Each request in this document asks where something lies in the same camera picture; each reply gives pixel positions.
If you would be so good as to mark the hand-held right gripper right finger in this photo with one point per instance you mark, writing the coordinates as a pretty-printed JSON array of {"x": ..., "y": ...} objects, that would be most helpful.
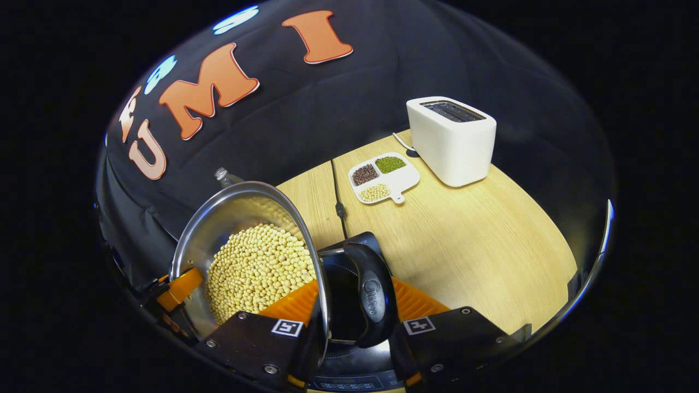
[{"x": 453, "y": 344}]

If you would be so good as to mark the black induction cooktop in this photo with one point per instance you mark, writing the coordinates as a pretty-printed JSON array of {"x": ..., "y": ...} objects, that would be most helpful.
[{"x": 349, "y": 371}]

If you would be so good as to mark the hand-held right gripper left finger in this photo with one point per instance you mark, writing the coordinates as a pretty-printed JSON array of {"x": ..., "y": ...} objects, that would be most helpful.
[{"x": 246, "y": 344}]

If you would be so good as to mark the white toaster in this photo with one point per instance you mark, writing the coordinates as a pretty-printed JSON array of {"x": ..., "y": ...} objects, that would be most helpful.
[{"x": 453, "y": 147}]

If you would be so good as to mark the white divided dish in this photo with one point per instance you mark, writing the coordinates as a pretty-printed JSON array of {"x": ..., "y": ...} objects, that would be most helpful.
[{"x": 404, "y": 180}]

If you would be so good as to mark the dark red beans portion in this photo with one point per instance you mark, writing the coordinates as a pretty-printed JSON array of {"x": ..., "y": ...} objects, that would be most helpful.
[{"x": 365, "y": 174}]

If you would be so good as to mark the pale beans portion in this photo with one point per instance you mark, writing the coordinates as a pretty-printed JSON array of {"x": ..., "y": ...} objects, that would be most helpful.
[{"x": 375, "y": 192}]

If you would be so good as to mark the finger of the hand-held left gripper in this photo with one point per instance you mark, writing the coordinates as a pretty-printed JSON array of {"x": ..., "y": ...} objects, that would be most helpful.
[{"x": 183, "y": 286}]

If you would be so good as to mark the heap of soybeans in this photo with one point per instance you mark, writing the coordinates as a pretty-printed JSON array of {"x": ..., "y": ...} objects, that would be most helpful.
[{"x": 256, "y": 273}]

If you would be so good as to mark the stainless steel pot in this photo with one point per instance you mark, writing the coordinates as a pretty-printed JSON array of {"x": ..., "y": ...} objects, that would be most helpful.
[{"x": 229, "y": 218}]

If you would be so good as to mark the green mung beans portion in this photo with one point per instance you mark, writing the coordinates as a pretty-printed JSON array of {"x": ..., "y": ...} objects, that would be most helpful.
[{"x": 390, "y": 164}]

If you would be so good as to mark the clear plastic water bottle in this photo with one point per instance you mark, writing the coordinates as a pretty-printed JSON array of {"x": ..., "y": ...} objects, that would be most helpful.
[{"x": 221, "y": 174}]

